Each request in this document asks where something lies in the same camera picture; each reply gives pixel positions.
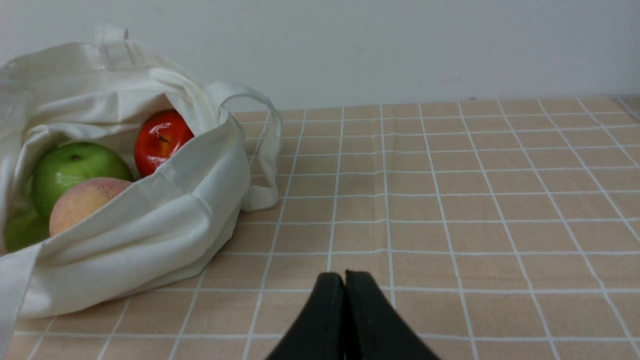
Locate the green apple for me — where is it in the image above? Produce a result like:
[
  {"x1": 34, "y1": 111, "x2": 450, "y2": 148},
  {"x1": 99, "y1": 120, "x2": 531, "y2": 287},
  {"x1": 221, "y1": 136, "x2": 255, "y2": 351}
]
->
[{"x1": 30, "y1": 142, "x2": 134, "y2": 223}]

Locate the white cloth tote bag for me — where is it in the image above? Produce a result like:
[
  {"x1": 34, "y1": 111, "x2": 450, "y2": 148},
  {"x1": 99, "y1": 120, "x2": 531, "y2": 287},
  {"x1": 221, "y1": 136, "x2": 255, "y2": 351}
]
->
[{"x1": 1, "y1": 24, "x2": 282, "y2": 359}]

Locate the pink yellow peach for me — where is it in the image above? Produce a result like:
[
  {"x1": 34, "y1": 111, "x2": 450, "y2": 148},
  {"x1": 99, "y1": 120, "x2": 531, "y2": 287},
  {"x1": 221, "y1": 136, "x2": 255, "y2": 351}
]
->
[{"x1": 49, "y1": 177, "x2": 133, "y2": 237}]

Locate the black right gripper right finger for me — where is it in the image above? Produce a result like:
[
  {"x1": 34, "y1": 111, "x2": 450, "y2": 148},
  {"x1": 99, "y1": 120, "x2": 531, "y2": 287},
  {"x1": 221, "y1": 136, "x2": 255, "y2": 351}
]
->
[{"x1": 345, "y1": 270, "x2": 439, "y2": 360}]

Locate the red apple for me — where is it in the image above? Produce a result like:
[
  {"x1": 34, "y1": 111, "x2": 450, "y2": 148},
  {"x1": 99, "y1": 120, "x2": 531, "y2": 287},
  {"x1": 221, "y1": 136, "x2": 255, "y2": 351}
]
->
[{"x1": 134, "y1": 109, "x2": 195, "y2": 178}]

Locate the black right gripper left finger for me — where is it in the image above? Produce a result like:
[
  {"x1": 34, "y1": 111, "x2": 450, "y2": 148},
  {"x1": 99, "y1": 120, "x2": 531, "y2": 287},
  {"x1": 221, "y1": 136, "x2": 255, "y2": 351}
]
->
[{"x1": 267, "y1": 272, "x2": 345, "y2": 360}]

